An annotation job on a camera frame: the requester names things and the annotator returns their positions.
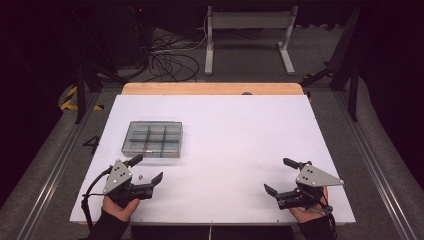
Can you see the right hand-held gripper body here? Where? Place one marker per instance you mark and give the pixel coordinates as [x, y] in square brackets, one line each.
[313, 178]

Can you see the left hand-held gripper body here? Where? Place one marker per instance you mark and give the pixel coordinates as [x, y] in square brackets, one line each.
[116, 176]

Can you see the clear grey compartment box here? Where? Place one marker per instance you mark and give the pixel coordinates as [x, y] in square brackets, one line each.
[153, 140]

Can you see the person's left hand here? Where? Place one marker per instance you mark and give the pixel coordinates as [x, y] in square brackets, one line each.
[117, 210]

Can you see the person's right hand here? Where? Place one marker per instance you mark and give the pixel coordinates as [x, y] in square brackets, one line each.
[308, 216]

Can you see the black metal stand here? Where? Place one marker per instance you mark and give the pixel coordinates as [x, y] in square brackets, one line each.
[80, 93]
[353, 96]

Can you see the black equipment case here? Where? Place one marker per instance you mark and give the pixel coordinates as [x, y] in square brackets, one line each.
[131, 36]

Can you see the aluminium floor rail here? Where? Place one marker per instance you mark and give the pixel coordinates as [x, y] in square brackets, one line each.
[376, 166]
[53, 180]

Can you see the white metal desk frame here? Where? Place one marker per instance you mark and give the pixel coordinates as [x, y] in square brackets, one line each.
[250, 20]

